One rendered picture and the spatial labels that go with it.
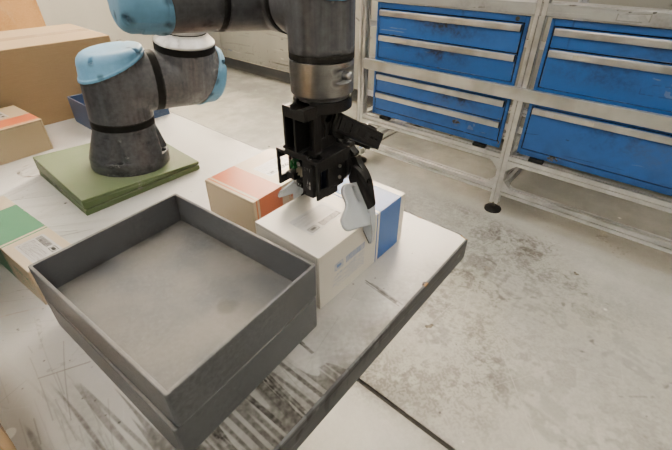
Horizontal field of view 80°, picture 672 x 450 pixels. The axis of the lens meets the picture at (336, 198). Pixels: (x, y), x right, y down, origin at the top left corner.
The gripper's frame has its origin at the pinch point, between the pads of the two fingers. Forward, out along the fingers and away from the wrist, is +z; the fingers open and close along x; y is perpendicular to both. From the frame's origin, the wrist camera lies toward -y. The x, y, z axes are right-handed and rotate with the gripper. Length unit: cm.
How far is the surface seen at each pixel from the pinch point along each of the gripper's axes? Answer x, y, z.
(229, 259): -6.0, 15.0, 0.8
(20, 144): -76, 20, 3
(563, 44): -5, -140, -3
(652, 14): 19, -138, -16
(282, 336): 7.8, 18.4, 2.2
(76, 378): -8.4, 35.3, 6.2
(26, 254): -27.3, 32.4, 0.2
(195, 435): 8.5, 30.6, 4.2
